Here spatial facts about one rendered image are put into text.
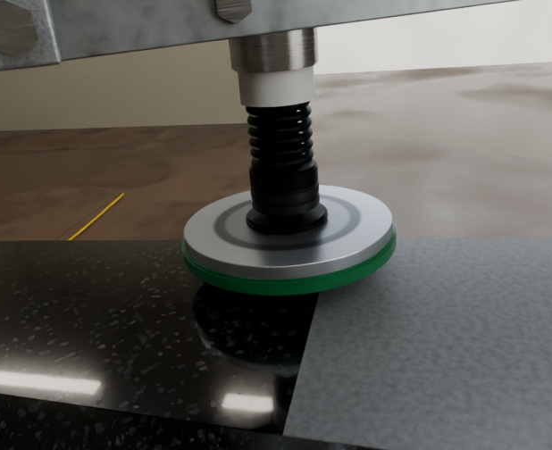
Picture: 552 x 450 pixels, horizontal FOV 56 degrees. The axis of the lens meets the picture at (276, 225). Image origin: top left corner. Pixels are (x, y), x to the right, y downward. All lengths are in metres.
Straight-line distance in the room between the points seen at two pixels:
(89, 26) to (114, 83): 5.67
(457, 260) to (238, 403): 0.29
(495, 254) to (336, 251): 0.20
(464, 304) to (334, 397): 0.17
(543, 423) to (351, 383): 0.13
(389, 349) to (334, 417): 0.09
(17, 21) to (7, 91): 6.50
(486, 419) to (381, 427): 0.07
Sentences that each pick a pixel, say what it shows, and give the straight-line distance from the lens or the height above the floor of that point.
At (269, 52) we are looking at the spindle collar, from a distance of 0.46.
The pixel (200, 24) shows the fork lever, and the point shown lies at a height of 1.12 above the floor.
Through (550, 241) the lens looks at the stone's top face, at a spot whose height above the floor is 0.87.
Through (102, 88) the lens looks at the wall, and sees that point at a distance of 6.17.
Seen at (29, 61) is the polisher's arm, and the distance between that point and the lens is 0.39.
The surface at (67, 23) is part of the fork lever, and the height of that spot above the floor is 1.13.
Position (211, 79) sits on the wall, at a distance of 5.61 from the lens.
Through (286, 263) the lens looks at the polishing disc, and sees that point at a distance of 0.44.
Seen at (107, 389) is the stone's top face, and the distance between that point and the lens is 0.44.
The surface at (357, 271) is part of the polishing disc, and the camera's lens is 0.46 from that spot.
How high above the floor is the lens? 1.13
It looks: 23 degrees down
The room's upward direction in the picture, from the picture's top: 5 degrees counter-clockwise
